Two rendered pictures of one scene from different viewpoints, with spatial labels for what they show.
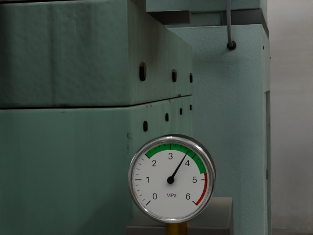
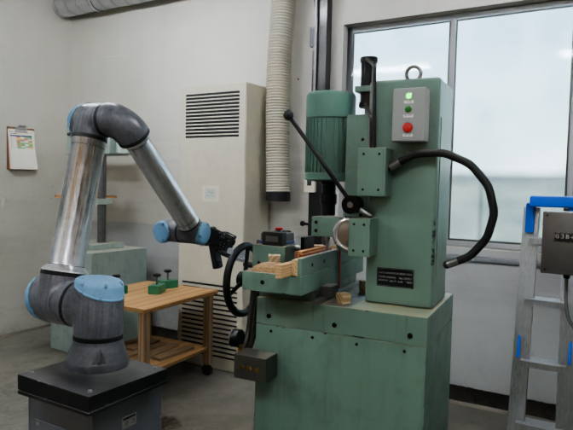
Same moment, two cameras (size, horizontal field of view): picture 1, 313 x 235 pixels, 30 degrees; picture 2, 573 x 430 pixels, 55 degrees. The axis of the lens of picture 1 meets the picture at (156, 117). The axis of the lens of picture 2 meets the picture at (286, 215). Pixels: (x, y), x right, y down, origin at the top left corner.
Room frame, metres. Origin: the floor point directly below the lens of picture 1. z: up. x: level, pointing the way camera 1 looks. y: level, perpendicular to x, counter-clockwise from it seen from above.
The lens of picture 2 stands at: (1.12, -1.73, 1.18)
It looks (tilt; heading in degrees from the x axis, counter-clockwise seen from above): 3 degrees down; 107
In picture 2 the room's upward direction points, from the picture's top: 1 degrees clockwise
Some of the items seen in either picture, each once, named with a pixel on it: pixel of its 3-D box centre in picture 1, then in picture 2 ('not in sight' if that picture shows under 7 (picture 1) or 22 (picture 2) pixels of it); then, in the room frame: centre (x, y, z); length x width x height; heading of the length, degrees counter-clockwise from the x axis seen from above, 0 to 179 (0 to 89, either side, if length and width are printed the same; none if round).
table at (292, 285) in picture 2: not in sight; (298, 270); (0.57, 0.21, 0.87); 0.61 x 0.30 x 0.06; 81
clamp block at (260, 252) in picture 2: not in sight; (277, 255); (0.48, 0.23, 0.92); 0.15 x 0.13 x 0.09; 81
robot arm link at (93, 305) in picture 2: not in sight; (96, 305); (0.05, -0.26, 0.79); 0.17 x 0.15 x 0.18; 170
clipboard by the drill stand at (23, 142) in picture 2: not in sight; (22, 147); (-2.04, 1.69, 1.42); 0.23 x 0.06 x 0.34; 77
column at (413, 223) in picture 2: not in sight; (409, 193); (0.96, 0.17, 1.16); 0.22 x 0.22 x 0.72; 81
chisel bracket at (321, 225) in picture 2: not in sight; (332, 229); (0.69, 0.21, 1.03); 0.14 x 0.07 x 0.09; 171
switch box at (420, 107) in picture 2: not in sight; (410, 115); (0.97, 0.03, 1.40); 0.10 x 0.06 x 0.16; 171
